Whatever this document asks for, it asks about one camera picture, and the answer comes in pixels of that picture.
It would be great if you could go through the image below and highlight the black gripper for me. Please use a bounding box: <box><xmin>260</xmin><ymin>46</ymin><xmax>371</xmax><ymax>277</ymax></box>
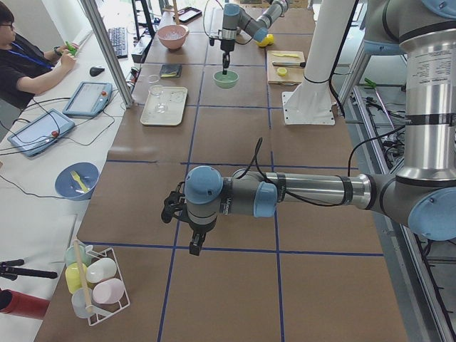
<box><xmin>220</xmin><ymin>39</ymin><xmax>235</xmax><ymax>74</ymax></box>
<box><xmin>189</xmin><ymin>219</ymin><xmax>217</xmax><ymax>255</ymax></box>

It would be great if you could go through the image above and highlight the green ceramic bowl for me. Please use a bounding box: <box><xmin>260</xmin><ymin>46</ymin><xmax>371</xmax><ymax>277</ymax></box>
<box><xmin>213</xmin><ymin>71</ymin><xmax>239</xmax><ymax>89</ymax></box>

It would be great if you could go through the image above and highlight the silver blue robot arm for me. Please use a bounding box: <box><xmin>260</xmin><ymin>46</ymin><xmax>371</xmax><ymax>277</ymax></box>
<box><xmin>217</xmin><ymin>0</ymin><xmax>289</xmax><ymax>75</ymax></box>
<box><xmin>181</xmin><ymin>1</ymin><xmax>455</xmax><ymax>255</ymax></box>

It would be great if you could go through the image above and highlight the pink bowl with ice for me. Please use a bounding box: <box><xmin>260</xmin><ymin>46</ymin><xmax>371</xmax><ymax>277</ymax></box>
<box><xmin>156</xmin><ymin>25</ymin><xmax>190</xmax><ymax>50</ymax></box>

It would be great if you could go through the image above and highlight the blue plastic bowl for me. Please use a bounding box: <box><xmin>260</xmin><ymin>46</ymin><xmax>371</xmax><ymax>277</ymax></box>
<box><xmin>55</xmin><ymin>162</ymin><xmax>100</xmax><ymax>201</ymax></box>

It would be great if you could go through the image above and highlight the yellow lemon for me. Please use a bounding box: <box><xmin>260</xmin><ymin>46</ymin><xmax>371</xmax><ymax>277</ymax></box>
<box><xmin>267</xmin><ymin>34</ymin><xmax>274</xmax><ymax>46</ymax></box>
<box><xmin>256</xmin><ymin>37</ymin><xmax>269</xmax><ymax>48</ymax></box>

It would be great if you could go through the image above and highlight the grey folded cloth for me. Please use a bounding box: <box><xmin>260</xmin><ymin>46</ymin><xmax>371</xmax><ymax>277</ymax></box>
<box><xmin>160</xmin><ymin>63</ymin><xmax>182</xmax><ymax>78</ymax></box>

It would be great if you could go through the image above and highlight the half lemon slice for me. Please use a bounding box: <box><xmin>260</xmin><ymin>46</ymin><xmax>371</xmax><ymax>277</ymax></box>
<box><xmin>276</xmin><ymin>67</ymin><xmax>288</xmax><ymax>77</ymax></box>

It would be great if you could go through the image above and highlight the wooden cutting board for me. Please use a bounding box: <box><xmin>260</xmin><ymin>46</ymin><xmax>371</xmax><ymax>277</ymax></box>
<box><xmin>266</xmin><ymin>51</ymin><xmax>306</xmax><ymax>86</ymax></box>

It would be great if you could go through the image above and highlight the yellow plastic knife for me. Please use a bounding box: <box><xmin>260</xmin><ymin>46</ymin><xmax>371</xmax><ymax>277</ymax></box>
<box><xmin>272</xmin><ymin>53</ymin><xmax>300</xmax><ymax>58</ymax></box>

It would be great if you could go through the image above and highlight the small clear glass dish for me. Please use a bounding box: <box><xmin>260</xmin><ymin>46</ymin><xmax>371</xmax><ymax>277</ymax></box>
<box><xmin>147</xmin><ymin>75</ymin><xmax>160</xmax><ymax>84</ymax></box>

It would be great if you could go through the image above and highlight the wooden paper towel stand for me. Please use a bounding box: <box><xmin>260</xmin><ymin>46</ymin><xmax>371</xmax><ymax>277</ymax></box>
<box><xmin>172</xmin><ymin>0</ymin><xmax>180</xmax><ymax>25</ymax></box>

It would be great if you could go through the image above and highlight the clear wine glass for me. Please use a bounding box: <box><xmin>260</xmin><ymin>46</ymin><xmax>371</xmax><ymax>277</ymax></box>
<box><xmin>149</xmin><ymin>83</ymin><xmax>168</xmax><ymax>113</ymax></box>

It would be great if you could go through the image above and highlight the cream bear tray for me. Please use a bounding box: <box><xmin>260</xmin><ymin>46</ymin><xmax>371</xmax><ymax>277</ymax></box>
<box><xmin>140</xmin><ymin>85</ymin><xmax>187</xmax><ymax>126</ymax></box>

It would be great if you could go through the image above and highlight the white plastic cup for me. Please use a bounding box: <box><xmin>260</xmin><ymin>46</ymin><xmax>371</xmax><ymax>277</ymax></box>
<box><xmin>86</xmin><ymin>257</ymin><xmax>117</xmax><ymax>284</ymax></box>

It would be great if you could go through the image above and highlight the pink plastic cup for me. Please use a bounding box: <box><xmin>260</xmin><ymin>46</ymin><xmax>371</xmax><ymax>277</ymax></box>
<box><xmin>93</xmin><ymin>278</ymin><xmax>125</xmax><ymax>304</ymax></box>

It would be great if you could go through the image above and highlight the black keyboard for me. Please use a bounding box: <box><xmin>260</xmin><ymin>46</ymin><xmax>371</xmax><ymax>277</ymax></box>
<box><xmin>108</xmin><ymin>27</ymin><xmax>128</xmax><ymax>58</ymax></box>

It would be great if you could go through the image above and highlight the yellow plastic cup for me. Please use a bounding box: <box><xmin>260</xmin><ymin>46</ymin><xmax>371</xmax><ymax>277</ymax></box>
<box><xmin>65</xmin><ymin>262</ymin><xmax>82</xmax><ymax>294</ymax></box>

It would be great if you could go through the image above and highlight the clear plastic cup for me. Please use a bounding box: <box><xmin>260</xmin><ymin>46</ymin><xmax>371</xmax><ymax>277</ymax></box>
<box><xmin>71</xmin><ymin>288</ymin><xmax>95</xmax><ymax>318</ymax></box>

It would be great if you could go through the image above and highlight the green plastic cup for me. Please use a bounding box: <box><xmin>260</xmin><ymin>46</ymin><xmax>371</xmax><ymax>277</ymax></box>
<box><xmin>65</xmin><ymin>244</ymin><xmax>92</xmax><ymax>267</ymax></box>

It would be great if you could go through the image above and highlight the black computer mouse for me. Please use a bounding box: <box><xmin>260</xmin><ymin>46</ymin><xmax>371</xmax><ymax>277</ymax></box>
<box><xmin>89</xmin><ymin>66</ymin><xmax>105</xmax><ymax>77</ymax></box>

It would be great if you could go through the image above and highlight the yellow plastic fork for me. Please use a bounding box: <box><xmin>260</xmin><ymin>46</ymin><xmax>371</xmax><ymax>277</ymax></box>
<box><xmin>70</xmin><ymin>170</ymin><xmax>89</xmax><ymax>193</ymax></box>

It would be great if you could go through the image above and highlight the far blue teach pendant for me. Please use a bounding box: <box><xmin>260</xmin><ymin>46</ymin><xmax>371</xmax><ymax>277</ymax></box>
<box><xmin>62</xmin><ymin>81</ymin><xmax>113</xmax><ymax>118</ymax></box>

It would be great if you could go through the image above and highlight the blue teach pendant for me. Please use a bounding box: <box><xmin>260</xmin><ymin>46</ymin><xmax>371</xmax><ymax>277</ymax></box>
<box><xmin>7</xmin><ymin>109</ymin><xmax>76</xmax><ymax>157</ymax></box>
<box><xmin>62</xmin><ymin>81</ymin><xmax>113</xmax><ymax>118</ymax></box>

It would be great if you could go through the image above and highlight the black tripod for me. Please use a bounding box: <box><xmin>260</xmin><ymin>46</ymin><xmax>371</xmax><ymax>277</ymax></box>
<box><xmin>1</xmin><ymin>259</ymin><xmax>58</xmax><ymax>281</ymax></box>

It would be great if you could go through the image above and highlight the red cylinder bottle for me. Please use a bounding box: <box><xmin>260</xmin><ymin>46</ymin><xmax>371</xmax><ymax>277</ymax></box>
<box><xmin>1</xmin><ymin>289</ymin><xmax>50</xmax><ymax>319</ymax></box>

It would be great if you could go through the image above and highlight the near blue teach pendant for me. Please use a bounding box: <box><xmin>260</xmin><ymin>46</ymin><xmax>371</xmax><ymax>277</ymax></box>
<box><xmin>7</xmin><ymin>109</ymin><xmax>76</xmax><ymax>157</ymax></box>

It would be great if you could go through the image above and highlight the seated person black shirt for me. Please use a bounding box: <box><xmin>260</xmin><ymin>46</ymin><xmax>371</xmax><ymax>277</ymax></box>
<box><xmin>1</xmin><ymin>3</ymin><xmax>76</xmax><ymax>109</ymax></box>

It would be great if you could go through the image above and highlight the white wire cup rack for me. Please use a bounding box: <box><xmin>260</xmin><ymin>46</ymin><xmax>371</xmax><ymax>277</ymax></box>
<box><xmin>71</xmin><ymin>239</ymin><xmax>130</xmax><ymax>326</ymax></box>

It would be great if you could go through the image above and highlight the aluminium frame post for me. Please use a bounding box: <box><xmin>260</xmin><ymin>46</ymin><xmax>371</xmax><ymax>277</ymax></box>
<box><xmin>81</xmin><ymin>0</ymin><xmax>134</xmax><ymax>108</ymax></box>

